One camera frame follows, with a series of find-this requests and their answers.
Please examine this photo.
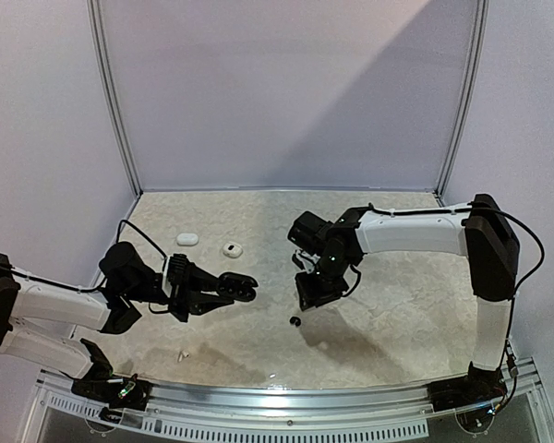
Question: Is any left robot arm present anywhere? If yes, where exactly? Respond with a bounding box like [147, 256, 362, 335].
[0, 241, 257, 401]

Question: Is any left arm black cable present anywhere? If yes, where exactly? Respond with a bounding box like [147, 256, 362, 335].
[0, 219, 176, 315]

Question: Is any white oval charging case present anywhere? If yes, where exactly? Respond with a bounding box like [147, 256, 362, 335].
[175, 233, 199, 246]

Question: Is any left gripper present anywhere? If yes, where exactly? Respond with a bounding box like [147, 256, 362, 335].
[125, 258, 235, 323]

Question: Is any left aluminium corner post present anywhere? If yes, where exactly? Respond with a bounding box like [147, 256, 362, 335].
[87, 0, 143, 199]

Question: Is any white open charging case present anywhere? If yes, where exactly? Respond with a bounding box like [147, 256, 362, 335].
[222, 242, 243, 258]

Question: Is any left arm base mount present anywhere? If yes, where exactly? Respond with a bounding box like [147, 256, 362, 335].
[71, 339, 153, 411]

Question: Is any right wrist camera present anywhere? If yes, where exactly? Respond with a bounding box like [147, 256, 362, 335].
[292, 249, 319, 273]

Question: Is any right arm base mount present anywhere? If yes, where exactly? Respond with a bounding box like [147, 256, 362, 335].
[427, 363, 507, 412]

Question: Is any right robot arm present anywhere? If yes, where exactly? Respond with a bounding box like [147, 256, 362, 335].
[287, 194, 520, 402]

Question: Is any aluminium front rail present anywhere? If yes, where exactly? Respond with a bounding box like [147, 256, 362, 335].
[22, 359, 554, 442]

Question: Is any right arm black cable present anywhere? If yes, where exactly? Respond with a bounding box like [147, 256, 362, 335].
[364, 202, 546, 370]

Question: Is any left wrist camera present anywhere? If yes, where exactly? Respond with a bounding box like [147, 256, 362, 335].
[162, 254, 190, 297]

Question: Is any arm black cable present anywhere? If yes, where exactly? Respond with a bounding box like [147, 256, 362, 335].
[364, 202, 546, 370]
[0, 219, 176, 315]

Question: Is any aluminium corner post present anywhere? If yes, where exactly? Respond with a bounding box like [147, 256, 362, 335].
[434, 0, 488, 206]
[87, 0, 143, 199]

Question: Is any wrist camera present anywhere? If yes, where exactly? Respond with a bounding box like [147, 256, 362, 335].
[292, 249, 319, 273]
[162, 254, 190, 297]

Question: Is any right aluminium corner post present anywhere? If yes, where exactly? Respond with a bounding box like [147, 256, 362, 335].
[434, 0, 488, 206]

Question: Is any black charging case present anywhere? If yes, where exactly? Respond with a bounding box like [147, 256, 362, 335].
[216, 272, 259, 303]

